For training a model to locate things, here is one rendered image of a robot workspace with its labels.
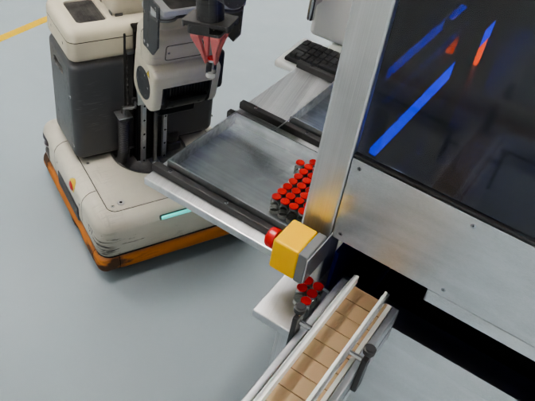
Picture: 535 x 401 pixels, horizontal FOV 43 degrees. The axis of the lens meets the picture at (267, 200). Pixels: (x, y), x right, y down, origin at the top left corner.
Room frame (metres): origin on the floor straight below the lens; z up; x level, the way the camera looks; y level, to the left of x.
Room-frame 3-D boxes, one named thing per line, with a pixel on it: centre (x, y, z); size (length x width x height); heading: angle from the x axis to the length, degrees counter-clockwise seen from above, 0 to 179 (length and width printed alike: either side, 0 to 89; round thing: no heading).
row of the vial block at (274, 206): (1.15, -0.05, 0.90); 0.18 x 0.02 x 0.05; 153
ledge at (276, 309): (0.83, -0.10, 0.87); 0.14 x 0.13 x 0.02; 63
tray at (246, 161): (1.19, 0.02, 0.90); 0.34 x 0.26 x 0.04; 63
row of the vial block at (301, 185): (1.14, -0.07, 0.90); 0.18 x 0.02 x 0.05; 153
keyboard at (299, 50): (1.85, -0.18, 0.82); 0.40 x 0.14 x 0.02; 66
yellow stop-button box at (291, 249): (0.86, -0.07, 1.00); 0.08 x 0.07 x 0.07; 63
